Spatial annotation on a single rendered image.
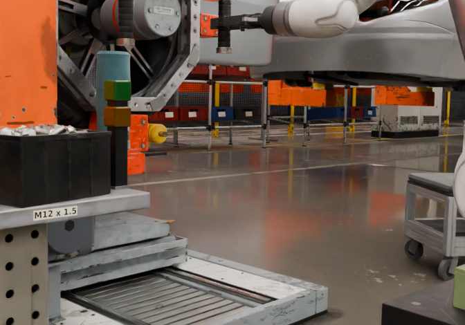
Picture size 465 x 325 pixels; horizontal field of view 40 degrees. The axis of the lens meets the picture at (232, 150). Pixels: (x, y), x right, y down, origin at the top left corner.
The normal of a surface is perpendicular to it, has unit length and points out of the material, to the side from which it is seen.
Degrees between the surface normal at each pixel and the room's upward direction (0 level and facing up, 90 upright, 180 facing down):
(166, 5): 90
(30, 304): 90
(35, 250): 90
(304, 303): 90
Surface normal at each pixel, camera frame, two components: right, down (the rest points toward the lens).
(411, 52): -0.18, 0.36
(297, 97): -0.69, 0.05
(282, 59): -0.72, 0.39
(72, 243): 0.72, 0.07
